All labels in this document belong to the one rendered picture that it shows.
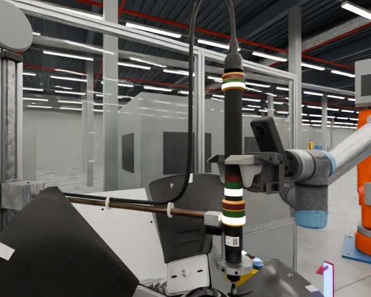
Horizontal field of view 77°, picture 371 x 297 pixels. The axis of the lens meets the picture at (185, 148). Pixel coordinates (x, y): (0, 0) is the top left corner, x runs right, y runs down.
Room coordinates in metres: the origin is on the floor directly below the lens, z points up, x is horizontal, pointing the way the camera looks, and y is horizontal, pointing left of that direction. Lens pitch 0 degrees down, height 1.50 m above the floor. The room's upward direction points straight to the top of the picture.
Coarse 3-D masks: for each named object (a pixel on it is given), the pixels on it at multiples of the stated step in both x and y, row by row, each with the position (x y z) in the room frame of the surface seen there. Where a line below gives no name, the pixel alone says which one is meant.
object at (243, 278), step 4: (252, 260) 0.90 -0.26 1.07; (260, 260) 0.90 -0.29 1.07; (256, 268) 0.84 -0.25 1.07; (252, 272) 0.82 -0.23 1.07; (240, 276) 0.86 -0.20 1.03; (244, 276) 0.84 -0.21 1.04; (248, 276) 0.83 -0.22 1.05; (228, 280) 0.92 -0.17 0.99; (240, 280) 0.86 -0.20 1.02; (244, 280) 0.84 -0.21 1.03; (236, 284) 0.88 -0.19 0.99; (240, 284) 0.86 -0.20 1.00
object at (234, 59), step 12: (228, 48) 0.45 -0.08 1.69; (228, 60) 0.44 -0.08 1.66; (240, 60) 0.44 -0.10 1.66; (228, 228) 0.44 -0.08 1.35; (240, 228) 0.44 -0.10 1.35; (228, 240) 0.44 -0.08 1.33; (240, 240) 0.44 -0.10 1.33; (228, 252) 0.44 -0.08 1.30; (240, 252) 0.44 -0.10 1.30; (228, 276) 0.44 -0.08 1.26
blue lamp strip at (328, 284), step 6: (324, 264) 0.64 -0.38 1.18; (330, 270) 0.63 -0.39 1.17; (324, 276) 0.64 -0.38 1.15; (330, 276) 0.63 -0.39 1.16; (324, 282) 0.64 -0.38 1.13; (330, 282) 0.63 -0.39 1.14; (324, 288) 0.64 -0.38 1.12; (330, 288) 0.63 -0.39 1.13; (324, 294) 0.64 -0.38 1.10; (330, 294) 0.63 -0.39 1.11
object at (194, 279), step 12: (168, 264) 0.49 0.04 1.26; (180, 264) 0.48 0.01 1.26; (192, 264) 0.47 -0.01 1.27; (204, 264) 0.46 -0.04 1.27; (168, 276) 0.47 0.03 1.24; (180, 276) 0.46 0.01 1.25; (192, 276) 0.45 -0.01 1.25; (204, 276) 0.44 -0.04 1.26; (168, 288) 0.46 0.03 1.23; (180, 288) 0.45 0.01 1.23; (192, 288) 0.44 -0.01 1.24
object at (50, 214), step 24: (48, 192) 0.40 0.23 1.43; (24, 216) 0.38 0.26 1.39; (48, 216) 0.38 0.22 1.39; (72, 216) 0.39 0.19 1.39; (0, 240) 0.36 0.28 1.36; (24, 240) 0.37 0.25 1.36; (48, 240) 0.37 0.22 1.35; (72, 240) 0.38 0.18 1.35; (96, 240) 0.38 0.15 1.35; (0, 264) 0.35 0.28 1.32; (24, 264) 0.36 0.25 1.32; (48, 264) 0.36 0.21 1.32; (72, 264) 0.37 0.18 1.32; (96, 264) 0.38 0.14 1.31; (120, 264) 0.38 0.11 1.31; (24, 288) 0.36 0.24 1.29; (48, 288) 0.36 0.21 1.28; (72, 288) 0.37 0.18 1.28; (96, 288) 0.37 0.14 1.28; (120, 288) 0.37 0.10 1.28
